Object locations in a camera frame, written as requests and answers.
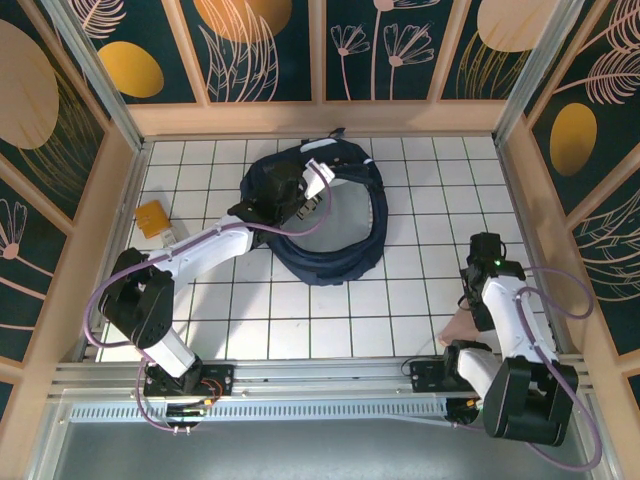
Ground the navy blue backpack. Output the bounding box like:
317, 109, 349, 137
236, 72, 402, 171
239, 128, 390, 287

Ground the aluminium side rail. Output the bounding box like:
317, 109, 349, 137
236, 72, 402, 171
494, 139, 574, 356
79, 142, 151, 361

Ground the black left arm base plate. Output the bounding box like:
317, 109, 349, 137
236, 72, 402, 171
143, 363, 236, 397

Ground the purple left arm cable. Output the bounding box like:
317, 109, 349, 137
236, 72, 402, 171
84, 172, 335, 434

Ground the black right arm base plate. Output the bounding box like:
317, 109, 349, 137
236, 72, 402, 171
408, 357, 451, 394

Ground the aluminium mounting rail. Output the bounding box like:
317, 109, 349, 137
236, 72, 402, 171
47, 355, 594, 401

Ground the orange box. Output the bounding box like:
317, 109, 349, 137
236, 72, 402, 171
134, 199, 172, 239

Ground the aluminium frame post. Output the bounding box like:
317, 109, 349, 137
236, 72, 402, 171
42, 0, 150, 151
492, 0, 599, 146

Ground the slotted grey cable duct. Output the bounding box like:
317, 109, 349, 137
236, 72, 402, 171
67, 401, 451, 425

